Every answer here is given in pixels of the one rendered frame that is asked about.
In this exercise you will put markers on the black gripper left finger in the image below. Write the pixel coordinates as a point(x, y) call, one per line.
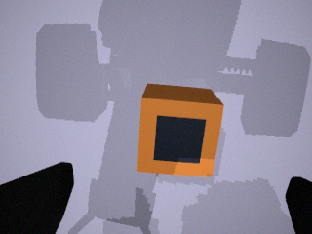
point(35, 203)

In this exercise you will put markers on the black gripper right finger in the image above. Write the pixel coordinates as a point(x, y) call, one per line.
point(299, 202)

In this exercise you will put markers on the orange block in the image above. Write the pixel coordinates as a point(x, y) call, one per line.
point(179, 129)

